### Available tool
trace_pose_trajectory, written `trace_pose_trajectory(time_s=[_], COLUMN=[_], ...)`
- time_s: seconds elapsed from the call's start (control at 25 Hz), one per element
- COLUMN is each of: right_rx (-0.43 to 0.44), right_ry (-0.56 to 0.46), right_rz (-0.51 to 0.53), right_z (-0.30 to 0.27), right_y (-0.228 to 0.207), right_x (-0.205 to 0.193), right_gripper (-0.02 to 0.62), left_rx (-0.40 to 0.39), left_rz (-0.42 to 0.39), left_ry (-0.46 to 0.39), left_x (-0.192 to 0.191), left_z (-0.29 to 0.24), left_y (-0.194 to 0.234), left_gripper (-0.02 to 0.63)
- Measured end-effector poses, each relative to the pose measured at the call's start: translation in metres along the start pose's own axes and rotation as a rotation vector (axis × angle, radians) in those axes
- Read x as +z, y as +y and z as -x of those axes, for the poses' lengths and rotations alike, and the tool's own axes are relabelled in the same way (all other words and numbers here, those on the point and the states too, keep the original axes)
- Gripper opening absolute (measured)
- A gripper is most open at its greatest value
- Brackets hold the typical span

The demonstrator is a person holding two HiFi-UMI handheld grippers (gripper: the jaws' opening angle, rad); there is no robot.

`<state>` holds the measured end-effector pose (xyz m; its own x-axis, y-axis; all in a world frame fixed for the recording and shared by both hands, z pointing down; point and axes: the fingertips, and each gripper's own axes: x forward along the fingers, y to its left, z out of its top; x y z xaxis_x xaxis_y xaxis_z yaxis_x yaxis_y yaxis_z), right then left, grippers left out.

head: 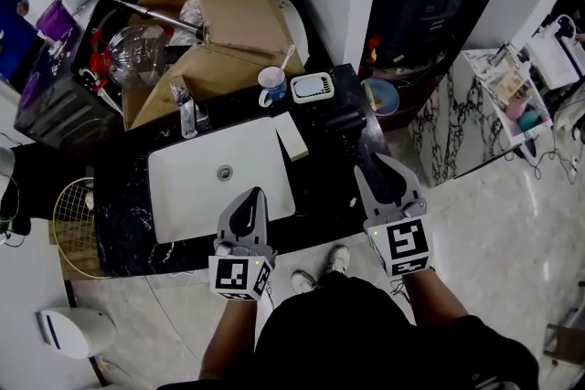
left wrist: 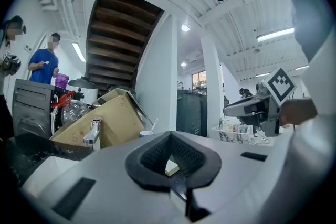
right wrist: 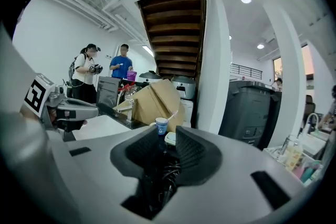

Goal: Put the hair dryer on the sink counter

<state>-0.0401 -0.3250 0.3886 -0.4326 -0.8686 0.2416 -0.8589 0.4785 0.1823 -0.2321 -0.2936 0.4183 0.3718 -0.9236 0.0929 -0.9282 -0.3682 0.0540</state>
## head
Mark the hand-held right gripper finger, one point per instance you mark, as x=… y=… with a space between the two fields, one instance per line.
x=368 y=201
x=409 y=189

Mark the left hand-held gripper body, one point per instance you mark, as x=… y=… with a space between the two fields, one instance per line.
x=233 y=276

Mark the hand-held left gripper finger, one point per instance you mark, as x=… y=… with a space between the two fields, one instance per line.
x=260 y=224
x=225 y=221

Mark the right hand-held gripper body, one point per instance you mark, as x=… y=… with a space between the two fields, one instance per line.
x=404 y=244

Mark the white rectangular sink basin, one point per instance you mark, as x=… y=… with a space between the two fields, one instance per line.
x=192 y=192

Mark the person's right forearm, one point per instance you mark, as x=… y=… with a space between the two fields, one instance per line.
x=432 y=299

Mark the person's left forearm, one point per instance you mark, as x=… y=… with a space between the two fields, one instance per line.
x=228 y=338

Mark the black marble vanity stand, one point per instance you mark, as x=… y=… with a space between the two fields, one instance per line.
x=329 y=178

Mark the person's right white shoe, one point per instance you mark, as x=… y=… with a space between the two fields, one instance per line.
x=339 y=259

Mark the person's white shoe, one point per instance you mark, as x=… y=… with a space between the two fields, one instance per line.
x=302 y=282
x=339 y=259

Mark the person's left white shoe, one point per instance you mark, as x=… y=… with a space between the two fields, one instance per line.
x=302 y=282

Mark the marble patterned cabinet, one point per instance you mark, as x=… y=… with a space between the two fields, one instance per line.
x=457 y=128

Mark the white soap bar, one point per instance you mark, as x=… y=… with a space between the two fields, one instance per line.
x=292 y=137

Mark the blue plate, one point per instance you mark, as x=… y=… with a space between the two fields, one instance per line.
x=386 y=98

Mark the chrome faucet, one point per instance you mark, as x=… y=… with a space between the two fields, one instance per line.
x=188 y=119

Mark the person's black clothing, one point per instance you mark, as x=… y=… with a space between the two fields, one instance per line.
x=356 y=342

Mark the white soap dish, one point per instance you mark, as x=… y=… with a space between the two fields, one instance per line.
x=312 y=87

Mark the blue mug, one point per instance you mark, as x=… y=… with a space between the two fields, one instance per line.
x=273 y=89

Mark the small red item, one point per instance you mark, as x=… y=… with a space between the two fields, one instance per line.
x=374 y=48

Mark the white toothbrush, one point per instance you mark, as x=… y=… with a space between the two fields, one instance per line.
x=288 y=57

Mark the white cylindrical trash can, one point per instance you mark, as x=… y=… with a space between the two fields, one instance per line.
x=77 y=331

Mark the clear glass bowl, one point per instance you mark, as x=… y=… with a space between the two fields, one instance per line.
x=135 y=55

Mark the white paper bag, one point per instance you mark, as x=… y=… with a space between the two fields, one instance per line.
x=550 y=57

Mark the black storage crate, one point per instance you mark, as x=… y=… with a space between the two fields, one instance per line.
x=59 y=109

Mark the red plastic object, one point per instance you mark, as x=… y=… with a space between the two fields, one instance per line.
x=100 y=59

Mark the large open cardboard box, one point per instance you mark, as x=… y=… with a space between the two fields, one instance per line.
x=228 y=13

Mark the metal rod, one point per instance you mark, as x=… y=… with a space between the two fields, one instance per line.
x=160 y=16

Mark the purple container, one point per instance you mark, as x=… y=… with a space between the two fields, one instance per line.
x=56 y=20

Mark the blue fabric object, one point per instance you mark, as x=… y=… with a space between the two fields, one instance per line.
x=13 y=36

